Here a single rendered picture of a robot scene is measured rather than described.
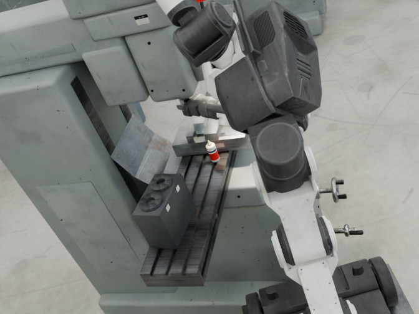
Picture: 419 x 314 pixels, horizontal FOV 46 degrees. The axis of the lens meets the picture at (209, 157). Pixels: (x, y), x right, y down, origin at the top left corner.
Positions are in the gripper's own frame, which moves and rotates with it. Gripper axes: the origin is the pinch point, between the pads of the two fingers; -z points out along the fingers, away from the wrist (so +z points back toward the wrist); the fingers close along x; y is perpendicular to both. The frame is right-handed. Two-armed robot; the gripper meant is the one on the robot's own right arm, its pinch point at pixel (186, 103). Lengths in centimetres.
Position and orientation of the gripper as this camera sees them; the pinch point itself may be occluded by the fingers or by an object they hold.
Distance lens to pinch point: 213.6
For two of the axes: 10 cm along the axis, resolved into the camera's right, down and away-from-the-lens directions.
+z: 7.6, 1.8, -6.3
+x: -5.8, 6.3, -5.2
